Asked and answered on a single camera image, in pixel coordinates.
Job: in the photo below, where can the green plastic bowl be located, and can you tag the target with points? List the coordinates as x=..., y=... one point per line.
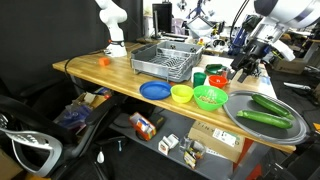
x=210, y=106

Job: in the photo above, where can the green plastic plate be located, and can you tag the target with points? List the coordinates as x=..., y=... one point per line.
x=213, y=69

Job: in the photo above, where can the grey dish rack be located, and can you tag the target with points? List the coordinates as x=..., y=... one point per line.
x=143, y=63

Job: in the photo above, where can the black computer monitor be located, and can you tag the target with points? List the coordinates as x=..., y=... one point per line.
x=162, y=16

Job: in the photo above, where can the blue paper label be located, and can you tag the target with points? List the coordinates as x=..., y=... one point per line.
x=265, y=81

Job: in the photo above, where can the black office chair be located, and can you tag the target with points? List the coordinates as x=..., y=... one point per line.
x=20, y=116

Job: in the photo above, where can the yellow plastic bowl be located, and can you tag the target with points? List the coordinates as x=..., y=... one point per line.
x=181, y=94

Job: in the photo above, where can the cardboard box white label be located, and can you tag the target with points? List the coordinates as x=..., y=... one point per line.
x=203, y=135

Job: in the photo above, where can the orange snack box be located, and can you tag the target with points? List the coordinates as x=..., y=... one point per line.
x=141, y=126

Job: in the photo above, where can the yellow foam floor mat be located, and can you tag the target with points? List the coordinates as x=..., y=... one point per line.
x=317, y=127

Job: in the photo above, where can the blue plastic plate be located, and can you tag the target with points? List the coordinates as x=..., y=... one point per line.
x=155, y=90

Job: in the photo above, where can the brown cardboard box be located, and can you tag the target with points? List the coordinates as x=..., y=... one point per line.
x=295, y=69

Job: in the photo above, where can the blue plastic bag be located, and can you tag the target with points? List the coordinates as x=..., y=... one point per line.
x=73, y=115

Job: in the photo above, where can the small white box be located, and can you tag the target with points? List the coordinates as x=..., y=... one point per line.
x=168, y=143

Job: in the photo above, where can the red plastic bowl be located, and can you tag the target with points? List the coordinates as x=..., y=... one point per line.
x=218, y=82

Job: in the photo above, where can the clear plastic container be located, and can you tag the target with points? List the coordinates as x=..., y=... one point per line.
x=191, y=151

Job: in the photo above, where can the open cardboard box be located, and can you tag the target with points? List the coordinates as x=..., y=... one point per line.
x=87, y=98

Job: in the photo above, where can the pile of peanuts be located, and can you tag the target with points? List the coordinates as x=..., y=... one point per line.
x=208, y=98

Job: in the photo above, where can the aluminium extrusion stand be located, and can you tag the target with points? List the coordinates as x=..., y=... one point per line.
x=257, y=71

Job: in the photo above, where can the yellow rubber duck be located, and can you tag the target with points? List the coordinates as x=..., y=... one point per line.
x=200, y=42

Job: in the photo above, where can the large green cucumber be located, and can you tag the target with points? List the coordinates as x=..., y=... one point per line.
x=263, y=118
x=270, y=105

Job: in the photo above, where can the black keyboard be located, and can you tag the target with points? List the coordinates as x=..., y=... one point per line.
x=175, y=35

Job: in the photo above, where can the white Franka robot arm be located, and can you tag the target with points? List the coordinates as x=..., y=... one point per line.
x=113, y=16
x=293, y=13

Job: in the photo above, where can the orange block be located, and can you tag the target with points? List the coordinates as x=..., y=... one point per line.
x=104, y=61

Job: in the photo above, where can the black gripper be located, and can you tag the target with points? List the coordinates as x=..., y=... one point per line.
x=253, y=53

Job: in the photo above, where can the grey round metal tray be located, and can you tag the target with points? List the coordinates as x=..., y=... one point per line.
x=253, y=128

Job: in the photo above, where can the green plastic cup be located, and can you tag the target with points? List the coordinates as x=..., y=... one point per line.
x=199, y=80

